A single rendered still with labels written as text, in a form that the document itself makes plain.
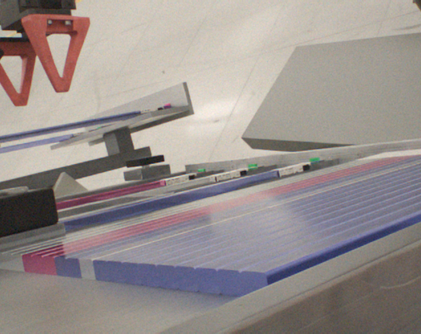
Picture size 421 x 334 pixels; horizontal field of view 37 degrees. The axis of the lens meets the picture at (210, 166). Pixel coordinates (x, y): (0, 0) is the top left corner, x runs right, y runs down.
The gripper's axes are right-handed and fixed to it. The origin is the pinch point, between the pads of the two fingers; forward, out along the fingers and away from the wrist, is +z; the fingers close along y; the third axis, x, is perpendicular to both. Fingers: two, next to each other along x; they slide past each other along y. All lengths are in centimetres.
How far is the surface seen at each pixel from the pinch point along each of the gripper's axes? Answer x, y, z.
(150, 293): -16.5, 39.1, 14.8
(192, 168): 34.3, -17.4, 11.6
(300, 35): 171, -101, -31
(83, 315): -19.8, 38.8, 14.9
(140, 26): 205, -251, -72
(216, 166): 34.4, -11.6, 11.6
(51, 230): -10.5, 18.6, 13.1
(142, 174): 25.6, -19.3, 11.2
